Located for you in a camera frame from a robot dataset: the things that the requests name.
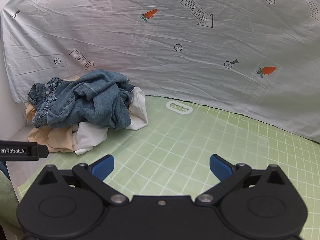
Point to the green curtain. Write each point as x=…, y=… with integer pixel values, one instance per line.
x=6, y=200

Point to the green checked mat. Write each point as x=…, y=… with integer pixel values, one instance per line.
x=175, y=142

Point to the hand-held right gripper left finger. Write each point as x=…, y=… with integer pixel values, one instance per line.
x=103, y=166

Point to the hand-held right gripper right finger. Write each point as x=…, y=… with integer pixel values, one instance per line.
x=220, y=166

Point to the carrot printed grey sheet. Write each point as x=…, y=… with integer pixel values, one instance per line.
x=175, y=30

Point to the white garment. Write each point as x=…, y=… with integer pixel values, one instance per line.
x=137, y=110

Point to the beige garment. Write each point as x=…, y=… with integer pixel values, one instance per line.
x=57, y=137

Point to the blue denim jeans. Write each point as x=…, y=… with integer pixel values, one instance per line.
x=87, y=100

